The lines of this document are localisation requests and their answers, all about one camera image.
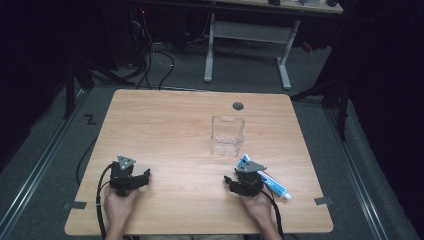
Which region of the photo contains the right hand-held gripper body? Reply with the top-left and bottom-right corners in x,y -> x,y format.
229,160 -> 268,198

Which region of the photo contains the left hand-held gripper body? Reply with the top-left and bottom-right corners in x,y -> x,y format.
109,155 -> 145,198

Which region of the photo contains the person's right hand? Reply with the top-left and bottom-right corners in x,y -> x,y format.
238,190 -> 274,229

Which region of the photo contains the person's left hand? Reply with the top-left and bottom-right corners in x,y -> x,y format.
103,184 -> 142,229

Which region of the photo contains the white blue toothpaste tube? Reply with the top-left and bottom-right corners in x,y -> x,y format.
235,152 -> 293,201

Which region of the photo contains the clear plastic container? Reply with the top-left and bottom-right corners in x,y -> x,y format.
210,114 -> 246,158

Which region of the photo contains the grey tape piece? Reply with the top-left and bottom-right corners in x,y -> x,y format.
68,200 -> 88,211
313,196 -> 334,206

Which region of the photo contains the black metal stand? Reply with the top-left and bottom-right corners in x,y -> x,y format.
289,63 -> 352,142
62,49 -> 136,120

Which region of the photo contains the white-framed background desk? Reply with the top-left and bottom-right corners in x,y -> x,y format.
202,0 -> 345,91

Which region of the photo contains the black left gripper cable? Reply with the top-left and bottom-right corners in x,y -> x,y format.
95,162 -> 116,240

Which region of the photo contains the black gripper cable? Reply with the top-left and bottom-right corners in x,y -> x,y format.
261,188 -> 285,240
95,162 -> 116,240

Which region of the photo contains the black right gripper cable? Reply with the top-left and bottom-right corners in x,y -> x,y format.
261,188 -> 285,240

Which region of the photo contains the black cable beside table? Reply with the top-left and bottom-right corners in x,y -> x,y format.
75,134 -> 100,187

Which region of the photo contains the metal floor rail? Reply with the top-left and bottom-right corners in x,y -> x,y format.
0,89 -> 88,236
324,105 -> 390,240

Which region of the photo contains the black floor cable bundle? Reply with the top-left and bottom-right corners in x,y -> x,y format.
128,6 -> 176,91

